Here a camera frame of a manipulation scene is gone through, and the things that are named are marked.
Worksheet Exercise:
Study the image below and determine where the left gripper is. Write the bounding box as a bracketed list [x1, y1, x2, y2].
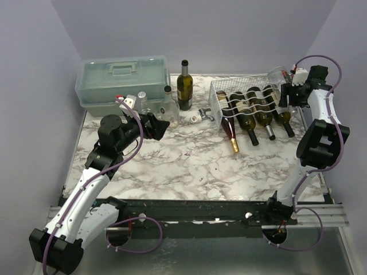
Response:
[116, 109, 170, 152]

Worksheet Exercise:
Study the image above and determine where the clear glass wine bottle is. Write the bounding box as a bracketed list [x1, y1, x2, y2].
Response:
[160, 85, 180, 129]

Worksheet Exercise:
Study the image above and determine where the clear bottle dark label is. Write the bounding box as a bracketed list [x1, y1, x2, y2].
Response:
[138, 91, 156, 117]

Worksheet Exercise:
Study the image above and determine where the clear bottle red cap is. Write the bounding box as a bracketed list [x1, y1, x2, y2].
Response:
[267, 66, 292, 89]

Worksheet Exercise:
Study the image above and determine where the dark green brown-label wine bottle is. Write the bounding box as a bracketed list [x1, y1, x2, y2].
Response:
[177, 60, 193, 111]

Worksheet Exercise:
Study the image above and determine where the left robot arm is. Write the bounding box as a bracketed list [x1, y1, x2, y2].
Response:
[29, 113, 170, 274]

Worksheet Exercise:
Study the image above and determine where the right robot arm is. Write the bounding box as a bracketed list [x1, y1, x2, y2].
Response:
[264, 65, 350, 225]

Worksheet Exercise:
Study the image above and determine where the green bottle black cap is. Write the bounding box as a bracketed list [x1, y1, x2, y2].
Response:
[262, 85, 295, 138]

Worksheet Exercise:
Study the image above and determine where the olive bottle silver cap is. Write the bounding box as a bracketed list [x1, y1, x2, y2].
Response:
[246, 87, 276, 140]

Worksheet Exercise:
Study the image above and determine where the dark green bottle black neck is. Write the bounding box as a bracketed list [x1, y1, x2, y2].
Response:
[229, 91, 259, 146]

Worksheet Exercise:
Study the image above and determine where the red bottle gold foil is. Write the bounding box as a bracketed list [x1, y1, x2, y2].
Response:
[216, 91, 240, 154]

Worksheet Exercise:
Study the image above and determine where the white plastic pipe fitting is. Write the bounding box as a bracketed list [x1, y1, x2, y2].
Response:
[189, 115, 202, 124]

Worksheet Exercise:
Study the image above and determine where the green plastic toolbox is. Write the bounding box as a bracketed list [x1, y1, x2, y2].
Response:
[75, 56, 171, 117]

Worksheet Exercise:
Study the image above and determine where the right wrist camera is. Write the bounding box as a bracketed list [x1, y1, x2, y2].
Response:
[291, 66, 309, 87]

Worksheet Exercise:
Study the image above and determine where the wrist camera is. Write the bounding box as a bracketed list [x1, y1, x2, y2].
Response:
[291, 66, 309, 87]
[116, 95, 141, 117]

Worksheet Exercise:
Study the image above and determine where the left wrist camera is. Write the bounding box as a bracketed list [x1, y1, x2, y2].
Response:
[116, 95, 141, 117]

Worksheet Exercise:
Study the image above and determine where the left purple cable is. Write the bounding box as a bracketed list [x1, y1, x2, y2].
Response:
[42, 97, 164, 274]

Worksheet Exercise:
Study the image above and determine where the white wire wine rack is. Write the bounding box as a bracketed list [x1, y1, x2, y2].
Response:
[209, 74, 298, 128]

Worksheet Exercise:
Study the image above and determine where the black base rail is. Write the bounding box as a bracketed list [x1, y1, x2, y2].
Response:
[91, 197, 322, 238]

